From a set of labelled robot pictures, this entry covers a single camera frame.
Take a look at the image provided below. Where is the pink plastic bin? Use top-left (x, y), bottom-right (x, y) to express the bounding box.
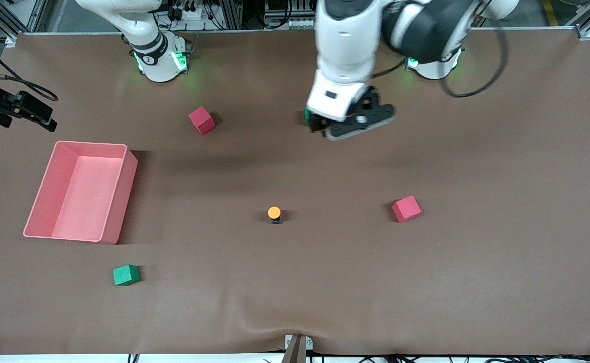
top-left (23, 140), bottom-right (139, 245)

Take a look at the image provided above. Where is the pink foam cube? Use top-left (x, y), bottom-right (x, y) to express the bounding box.
top-left (391, 195), bottom-right (422, 223)
top-left (188, 106), bottom-right (216, 135)

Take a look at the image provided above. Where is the brown table mat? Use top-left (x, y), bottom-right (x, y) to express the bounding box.
top-left (0, 28), bottom-right (590, 356)

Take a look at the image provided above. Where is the white power strip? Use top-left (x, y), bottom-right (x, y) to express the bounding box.
top-left (171, 5), bottom-right (206, 22)

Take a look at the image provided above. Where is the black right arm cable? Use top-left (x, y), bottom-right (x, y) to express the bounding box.
top-left (0, 31), bottom-right (60, 102)

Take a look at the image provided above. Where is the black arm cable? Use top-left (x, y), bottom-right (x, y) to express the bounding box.
top-left (0, 31), bottom-right (60, 102)
top-left (439, 24), bottom-right (509, 98)

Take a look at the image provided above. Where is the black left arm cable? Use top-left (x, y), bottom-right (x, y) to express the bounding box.
top-left (439, 24), bottom-right (509, 98)

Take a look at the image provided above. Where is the aluminium camera post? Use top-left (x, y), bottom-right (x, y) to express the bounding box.
top-left (281, 334), bottom-right (315, 363)

